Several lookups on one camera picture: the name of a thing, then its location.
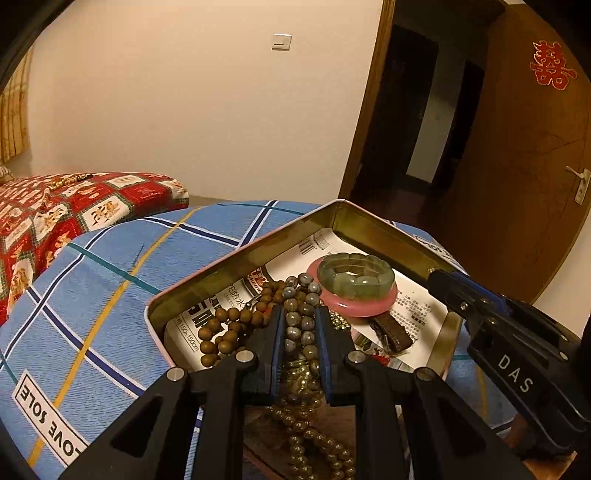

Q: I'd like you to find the red printed bed sheet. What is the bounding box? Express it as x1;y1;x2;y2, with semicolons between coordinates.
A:
0;172;190;324

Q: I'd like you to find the wooden door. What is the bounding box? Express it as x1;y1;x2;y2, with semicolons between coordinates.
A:
431;0;591;319

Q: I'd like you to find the brown bead bracelet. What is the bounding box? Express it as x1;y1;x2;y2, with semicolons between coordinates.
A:
198;279;289;367

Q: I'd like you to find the beige patterned curtain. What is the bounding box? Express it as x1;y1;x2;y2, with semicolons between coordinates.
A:
0;48;35;164

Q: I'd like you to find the grey bead necklace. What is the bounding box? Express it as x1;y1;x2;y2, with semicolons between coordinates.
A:
281;272;324;384

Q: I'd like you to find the green jade bracelet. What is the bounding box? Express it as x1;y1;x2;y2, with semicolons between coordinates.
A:
316;253;395;298

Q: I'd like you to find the printed paper leaflet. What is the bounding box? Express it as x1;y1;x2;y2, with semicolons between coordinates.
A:
164;231;451;374

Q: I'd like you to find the red paper door decoration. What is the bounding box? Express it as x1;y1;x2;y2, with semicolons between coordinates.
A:
530;41;578;90

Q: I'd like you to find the pink bangle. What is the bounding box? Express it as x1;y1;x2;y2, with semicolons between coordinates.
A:
307;258;399;319

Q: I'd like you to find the gold chain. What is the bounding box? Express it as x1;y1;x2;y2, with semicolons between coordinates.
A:
46;174;93;189

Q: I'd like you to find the metal door handle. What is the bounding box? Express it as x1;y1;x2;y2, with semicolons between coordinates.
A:
566;166;591;205

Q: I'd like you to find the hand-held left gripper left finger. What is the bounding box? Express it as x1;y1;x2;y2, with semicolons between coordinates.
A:
58;305;287;480

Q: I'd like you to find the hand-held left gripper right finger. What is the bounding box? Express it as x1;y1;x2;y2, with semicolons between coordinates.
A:
315;305;536;480

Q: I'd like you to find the blue plaid blanket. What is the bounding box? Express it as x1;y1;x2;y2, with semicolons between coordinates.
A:
0;199;513;480

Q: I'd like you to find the olive bead strand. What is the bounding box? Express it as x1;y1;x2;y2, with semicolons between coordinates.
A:
270;360;356;480

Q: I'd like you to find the wooden door frame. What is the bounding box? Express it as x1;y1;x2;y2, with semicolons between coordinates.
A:
338;0;398;201

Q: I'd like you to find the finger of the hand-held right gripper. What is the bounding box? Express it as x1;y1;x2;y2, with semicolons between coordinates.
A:
450;271;509;309
427;268;492;330

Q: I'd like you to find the pink tin box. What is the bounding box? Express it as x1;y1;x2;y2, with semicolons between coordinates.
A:
144;199;465;398

